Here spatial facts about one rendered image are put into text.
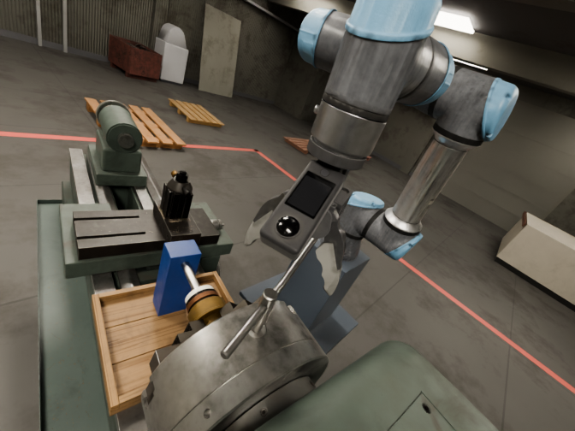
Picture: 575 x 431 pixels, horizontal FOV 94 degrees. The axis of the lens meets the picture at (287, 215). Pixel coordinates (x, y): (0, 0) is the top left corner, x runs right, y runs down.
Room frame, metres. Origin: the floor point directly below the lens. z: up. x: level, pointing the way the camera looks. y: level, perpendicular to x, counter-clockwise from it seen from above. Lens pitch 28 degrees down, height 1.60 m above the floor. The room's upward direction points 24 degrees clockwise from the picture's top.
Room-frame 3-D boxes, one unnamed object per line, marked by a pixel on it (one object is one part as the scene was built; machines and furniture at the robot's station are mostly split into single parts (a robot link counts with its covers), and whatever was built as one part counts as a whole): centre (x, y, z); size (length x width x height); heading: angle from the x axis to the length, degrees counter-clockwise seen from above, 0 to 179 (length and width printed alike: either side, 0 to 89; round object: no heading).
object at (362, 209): (0.88, -0.23, 1.27); 0.13 x 0.12 x 0.14; 57
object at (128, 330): (0.49, 0.16, 0.88); 0.36 x 0.30 x 0.04; 138
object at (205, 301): (0.40, 0.07, 1.08); 0.09 x 0.09 x 0.09; 48
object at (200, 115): (5.39, 2.55, 0.05); 1.11 x 0.76 x 0.10; 56
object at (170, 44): (7.34, 4.42, 0.65); 0.64 x 0.54 x 1.30; 147
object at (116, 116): (1.10, 0.85, 1.01); 0.30 x 0.20 x 0.29; 48
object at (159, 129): (3.55, 2.53, 0.06); 1.40 x 0.94 x 0.12; 57
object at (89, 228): (0.73, 0.41, 0.95); 0.43 x 0.18 x 0.04; 138
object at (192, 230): (0.76, 0.35, 1.00); 0.20 x 0.10 x 0.05; 48
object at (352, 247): (0.89, -0.22, 1.15); 0.15 x 0.15 x 0.10
